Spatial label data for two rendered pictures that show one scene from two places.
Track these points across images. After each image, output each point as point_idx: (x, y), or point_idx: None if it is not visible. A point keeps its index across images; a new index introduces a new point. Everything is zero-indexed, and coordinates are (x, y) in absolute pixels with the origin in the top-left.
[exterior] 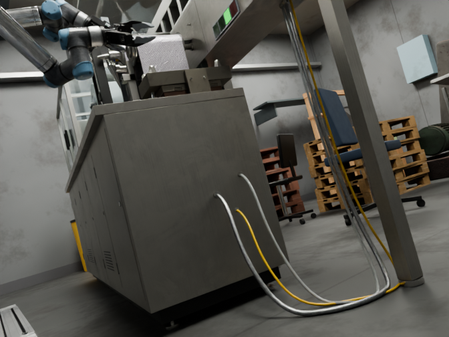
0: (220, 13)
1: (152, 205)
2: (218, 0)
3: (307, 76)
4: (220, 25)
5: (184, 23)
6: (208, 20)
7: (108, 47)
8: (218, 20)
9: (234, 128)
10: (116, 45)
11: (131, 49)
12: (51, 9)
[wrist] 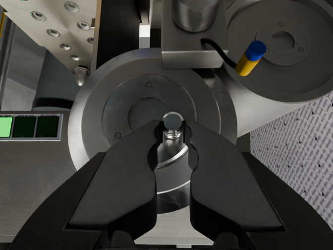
0: (22, 144)
1: None
2: (13, 166)
3: (2, 40)
4: (28, 125)
5: (172, 213)
6: (69, 159)
7: (282, 192)
8: (31, 137)
9: None
10: (128, 143)
11: (98, 100)
12: None
